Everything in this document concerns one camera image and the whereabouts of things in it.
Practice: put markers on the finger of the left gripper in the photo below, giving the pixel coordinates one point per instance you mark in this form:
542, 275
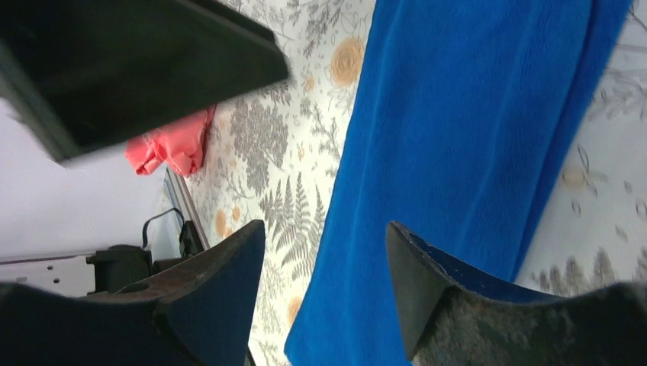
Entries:
87, 75

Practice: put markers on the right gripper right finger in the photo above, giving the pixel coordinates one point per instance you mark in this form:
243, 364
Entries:
451, 313

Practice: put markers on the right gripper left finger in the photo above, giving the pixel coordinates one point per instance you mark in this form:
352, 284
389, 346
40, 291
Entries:
198, 312

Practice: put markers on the blue towel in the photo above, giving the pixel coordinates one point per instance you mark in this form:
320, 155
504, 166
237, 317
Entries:
464, 113

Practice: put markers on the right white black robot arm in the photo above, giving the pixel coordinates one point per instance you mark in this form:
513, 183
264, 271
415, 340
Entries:
106, 271

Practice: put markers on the pink patterned towel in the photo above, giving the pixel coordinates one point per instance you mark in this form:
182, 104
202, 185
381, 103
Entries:
180, 145

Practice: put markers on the floral table mat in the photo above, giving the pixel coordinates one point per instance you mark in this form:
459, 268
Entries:
274, 155

